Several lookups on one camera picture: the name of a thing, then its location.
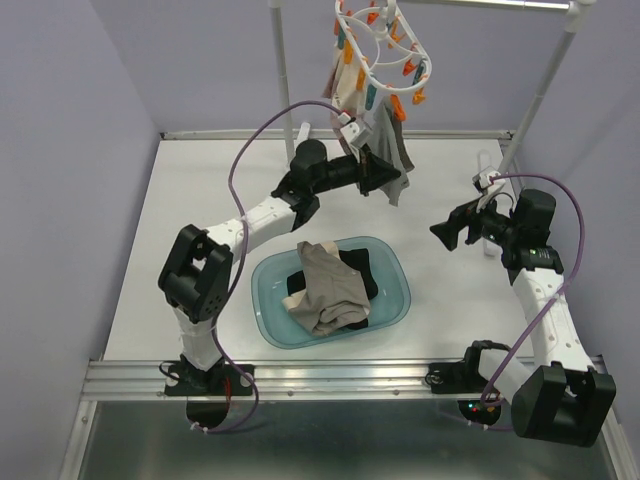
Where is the dark grey underwear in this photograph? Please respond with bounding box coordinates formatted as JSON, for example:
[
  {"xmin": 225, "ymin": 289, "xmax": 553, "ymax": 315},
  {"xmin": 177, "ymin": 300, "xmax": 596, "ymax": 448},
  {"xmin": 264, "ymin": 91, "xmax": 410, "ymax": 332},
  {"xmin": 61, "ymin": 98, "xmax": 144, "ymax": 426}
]
[{"xmin": 369, "ymin": 97, "xmax": 415, "ymax": 207}]

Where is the black underwear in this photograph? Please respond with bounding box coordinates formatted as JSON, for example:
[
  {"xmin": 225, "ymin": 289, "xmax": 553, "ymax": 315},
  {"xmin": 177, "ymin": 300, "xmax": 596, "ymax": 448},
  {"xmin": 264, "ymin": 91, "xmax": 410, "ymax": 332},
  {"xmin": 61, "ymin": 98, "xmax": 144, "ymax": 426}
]
[{"xmin": 286, "ymin": 248, "xmax": 377, "ymax": 331}]

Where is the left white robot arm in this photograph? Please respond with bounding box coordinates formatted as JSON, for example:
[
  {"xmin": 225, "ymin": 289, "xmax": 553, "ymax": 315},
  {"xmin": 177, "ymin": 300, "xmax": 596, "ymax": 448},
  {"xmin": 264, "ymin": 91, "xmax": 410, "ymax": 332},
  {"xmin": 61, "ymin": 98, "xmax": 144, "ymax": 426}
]
[{"xmin": 158, "ymin": 139, "xmax": 401, "ymax": 372}]

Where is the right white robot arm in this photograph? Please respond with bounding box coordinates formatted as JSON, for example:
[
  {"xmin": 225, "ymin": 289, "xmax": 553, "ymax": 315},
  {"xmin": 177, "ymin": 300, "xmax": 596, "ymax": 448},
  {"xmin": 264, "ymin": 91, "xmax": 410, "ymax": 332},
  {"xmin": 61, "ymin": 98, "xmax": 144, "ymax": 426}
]
[{"xmin": 425, "ymin": 189, "xmax": 616, "ymax": 447}]

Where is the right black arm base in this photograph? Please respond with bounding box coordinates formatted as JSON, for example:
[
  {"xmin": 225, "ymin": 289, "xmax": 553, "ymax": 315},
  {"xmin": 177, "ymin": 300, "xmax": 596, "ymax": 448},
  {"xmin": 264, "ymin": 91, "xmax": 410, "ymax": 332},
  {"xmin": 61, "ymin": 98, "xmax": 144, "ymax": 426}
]
[{"xmin": 424, "ymin": 360, "xmax": 512, "ymax": 432}]

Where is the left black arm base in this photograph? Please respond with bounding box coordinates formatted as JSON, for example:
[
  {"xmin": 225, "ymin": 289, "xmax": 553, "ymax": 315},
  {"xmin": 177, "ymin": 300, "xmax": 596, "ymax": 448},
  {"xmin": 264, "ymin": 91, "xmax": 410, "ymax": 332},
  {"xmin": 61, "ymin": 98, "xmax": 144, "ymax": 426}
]
[{"xmin": 158, "ymin": 359, "xmax": 255, "ymax": 433}]

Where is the pink underwear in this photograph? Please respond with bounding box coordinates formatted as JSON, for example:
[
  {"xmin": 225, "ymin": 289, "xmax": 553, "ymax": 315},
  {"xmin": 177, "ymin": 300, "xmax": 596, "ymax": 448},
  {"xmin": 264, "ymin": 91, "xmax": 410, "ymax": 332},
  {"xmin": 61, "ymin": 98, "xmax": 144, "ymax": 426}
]
[{"xmin": 322, "ymin": 46, "xmax": 365, "ymax": 117}]

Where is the white clip hanger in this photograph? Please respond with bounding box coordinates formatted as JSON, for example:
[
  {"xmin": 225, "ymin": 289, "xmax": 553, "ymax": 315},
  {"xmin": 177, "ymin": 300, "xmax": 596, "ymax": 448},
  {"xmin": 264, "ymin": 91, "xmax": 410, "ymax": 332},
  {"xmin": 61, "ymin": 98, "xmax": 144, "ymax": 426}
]
[{"xmin": 333, "ymin": 1, "xmax": 432, "ymax": 122}]

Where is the white drying rack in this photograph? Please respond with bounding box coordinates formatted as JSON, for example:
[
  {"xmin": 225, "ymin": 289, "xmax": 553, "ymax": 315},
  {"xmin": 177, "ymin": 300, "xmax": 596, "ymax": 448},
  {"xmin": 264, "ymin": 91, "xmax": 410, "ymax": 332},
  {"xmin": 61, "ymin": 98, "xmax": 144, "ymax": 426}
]
[{"xmin": 267, "ymin": 0, "xmax": 599, "ymax": 257}]

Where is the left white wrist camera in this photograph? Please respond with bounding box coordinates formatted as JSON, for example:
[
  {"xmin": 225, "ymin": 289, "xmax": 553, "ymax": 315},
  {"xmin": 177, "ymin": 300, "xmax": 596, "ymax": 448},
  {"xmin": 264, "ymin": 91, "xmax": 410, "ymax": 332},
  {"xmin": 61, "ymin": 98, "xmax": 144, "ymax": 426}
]
[{"xmin": 336, "ymin": 112, "xmax": 371, "ymax": 154}]

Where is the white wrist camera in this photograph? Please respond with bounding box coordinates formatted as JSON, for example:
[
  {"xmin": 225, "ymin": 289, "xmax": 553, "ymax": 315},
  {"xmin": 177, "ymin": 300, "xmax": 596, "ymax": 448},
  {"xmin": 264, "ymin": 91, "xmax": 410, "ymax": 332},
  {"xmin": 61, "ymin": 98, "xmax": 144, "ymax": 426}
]
[
  {"xmin": 336, "ymin": 112, "xmax": 371, "ymax": 154},
  {"xmin": 472, "ymin": 167, "xmax": 506, "ymax": 213}
]

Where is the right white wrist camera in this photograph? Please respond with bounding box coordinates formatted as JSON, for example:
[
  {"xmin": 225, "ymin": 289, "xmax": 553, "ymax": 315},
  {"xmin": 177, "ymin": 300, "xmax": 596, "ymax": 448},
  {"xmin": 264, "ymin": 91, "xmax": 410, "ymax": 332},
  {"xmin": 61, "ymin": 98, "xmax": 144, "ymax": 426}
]
[{"xmin": 472, "ymin": 167, "xmax": 506, "ymax": 213}]

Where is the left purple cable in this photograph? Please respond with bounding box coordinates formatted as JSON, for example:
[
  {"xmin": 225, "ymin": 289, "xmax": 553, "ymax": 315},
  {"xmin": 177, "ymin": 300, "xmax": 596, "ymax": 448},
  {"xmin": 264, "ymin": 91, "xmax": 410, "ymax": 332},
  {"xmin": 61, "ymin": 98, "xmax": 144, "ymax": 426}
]
[{"xmin": 192, "ymin": 101, "xmax": 346, "ymax": 435}]

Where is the aluminium mounting rail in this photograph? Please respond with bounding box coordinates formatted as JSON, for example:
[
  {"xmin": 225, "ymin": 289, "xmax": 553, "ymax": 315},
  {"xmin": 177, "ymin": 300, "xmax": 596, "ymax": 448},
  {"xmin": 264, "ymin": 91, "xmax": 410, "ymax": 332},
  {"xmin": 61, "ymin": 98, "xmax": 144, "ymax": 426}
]
[{"xmin": 80, "ymin": 359, "xmax": 477, "ymax": 402}]

